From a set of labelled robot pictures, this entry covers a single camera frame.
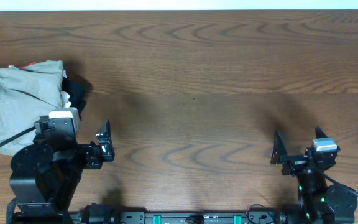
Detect grey-green shorts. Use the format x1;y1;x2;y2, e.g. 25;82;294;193
0;60;65;143

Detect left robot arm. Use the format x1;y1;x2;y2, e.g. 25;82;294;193
6;116;115;223

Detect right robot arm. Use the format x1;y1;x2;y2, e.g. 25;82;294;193
270;127;357;223

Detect white folded garment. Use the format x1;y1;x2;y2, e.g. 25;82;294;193
8;65;72;108

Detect black folded garment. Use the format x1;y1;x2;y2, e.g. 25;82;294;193
17;61;88;121

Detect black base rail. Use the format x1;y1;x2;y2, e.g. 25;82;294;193
117;204;287;224

